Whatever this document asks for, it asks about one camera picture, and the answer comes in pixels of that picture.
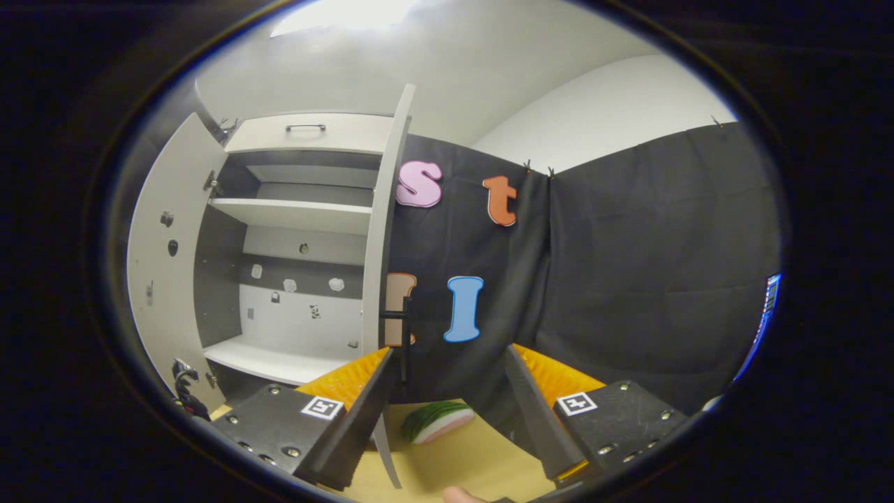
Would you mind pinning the dark shiny object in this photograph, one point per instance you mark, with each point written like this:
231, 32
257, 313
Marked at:
187, 384

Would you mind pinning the ceiling light panel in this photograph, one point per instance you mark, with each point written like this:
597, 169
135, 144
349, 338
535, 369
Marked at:
342, 14

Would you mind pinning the watermelon slice toy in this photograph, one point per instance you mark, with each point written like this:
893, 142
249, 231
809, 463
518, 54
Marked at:
436, 420

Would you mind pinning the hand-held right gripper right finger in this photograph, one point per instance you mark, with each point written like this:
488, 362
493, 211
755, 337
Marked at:
538, 412

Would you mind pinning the black backdrop cloth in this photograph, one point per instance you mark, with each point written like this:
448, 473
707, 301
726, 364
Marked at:
628, 265

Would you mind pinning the white cabinet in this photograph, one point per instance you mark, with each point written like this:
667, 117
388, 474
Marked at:
293, 213

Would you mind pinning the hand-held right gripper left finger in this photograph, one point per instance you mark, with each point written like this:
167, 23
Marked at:
360, 412

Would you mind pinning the white cabinet drawer front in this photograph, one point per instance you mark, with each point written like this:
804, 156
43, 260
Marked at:
349, 133

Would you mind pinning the white cabinet door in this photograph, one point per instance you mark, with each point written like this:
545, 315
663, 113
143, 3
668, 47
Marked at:
383, 230
178, 168

